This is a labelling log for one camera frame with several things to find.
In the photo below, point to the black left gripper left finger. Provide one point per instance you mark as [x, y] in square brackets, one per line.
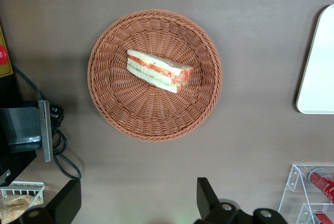
[60, 208]

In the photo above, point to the red emergency stop button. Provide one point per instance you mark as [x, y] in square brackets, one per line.
[2, 54]

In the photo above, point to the dark grey metal bin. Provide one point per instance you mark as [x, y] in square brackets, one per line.
[21, 124]

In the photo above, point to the round brown wicker basket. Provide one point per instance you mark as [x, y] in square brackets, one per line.
[156, 119]

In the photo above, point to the clear acrylic bottle rack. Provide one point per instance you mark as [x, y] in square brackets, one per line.
[295, 182]

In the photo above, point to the triangle sandwich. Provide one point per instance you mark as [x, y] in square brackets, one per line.
[156, 70]

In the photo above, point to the black control box yellow panel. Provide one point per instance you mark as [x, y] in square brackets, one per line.
[6, 71]

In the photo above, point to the cream plastic tray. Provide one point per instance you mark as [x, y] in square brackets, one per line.
[321, 77]

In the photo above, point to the bagged beige snack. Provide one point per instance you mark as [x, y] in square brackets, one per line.
[15, 205]

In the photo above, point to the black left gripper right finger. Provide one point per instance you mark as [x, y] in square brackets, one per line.
[208, 208]

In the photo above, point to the red cola bottle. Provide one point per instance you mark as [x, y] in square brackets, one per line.
[324, 218]
[323, 183]

